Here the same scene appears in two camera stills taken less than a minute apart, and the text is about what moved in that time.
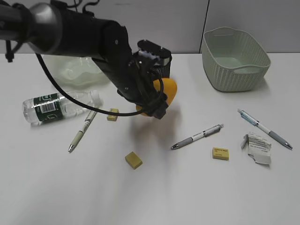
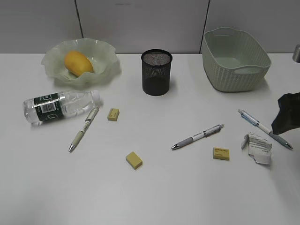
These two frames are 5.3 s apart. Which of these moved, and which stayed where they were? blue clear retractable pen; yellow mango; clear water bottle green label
Moved: yellow mango
Stayed: blue clear retractable pen; clear water bottle green label
